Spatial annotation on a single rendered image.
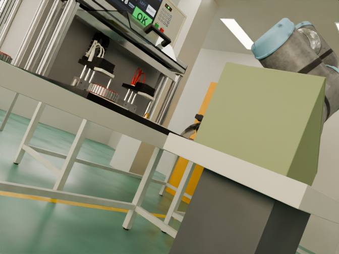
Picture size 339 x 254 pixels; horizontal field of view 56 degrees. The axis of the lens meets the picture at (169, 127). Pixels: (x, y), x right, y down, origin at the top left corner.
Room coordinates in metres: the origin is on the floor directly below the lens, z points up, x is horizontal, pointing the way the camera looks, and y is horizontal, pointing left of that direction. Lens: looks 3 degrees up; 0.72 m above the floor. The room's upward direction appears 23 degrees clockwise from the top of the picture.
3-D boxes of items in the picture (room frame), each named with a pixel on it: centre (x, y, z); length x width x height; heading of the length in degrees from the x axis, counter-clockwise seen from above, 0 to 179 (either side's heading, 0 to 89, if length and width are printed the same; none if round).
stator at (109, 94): (1.16, 0.27, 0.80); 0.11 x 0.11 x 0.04
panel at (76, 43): (1.42, 0.38, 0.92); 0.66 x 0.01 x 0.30; 138
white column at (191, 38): (5.55, 0.36, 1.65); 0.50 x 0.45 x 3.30; 48
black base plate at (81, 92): (1.26, 0.20, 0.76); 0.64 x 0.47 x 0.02; 138
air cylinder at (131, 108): (1.44, 0.21, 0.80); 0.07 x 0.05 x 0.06; 138
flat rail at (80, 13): (1.32, 0.26, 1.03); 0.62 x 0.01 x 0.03; 138
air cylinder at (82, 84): (1.26, 0.38, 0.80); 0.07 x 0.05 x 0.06; 138
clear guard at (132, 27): (1.17, 0.27, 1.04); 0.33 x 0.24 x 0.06; 48
